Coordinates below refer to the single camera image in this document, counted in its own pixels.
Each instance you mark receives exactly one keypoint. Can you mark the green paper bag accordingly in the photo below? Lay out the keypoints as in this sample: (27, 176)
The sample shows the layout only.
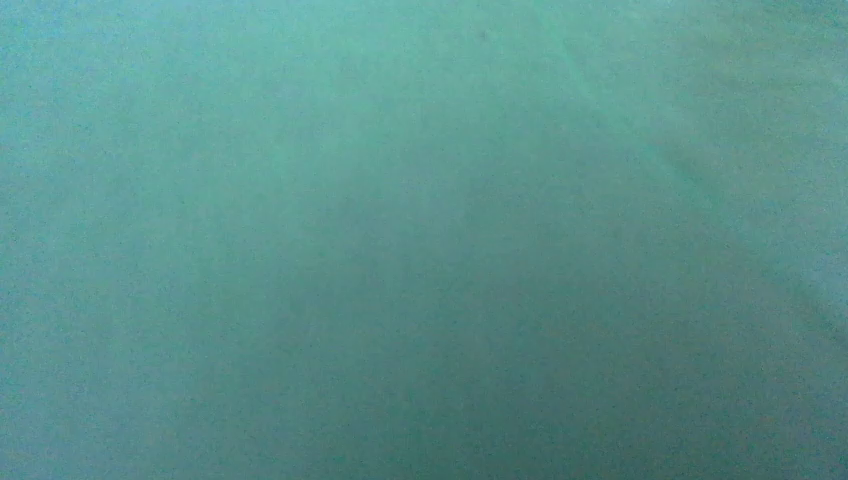
(423, 239)

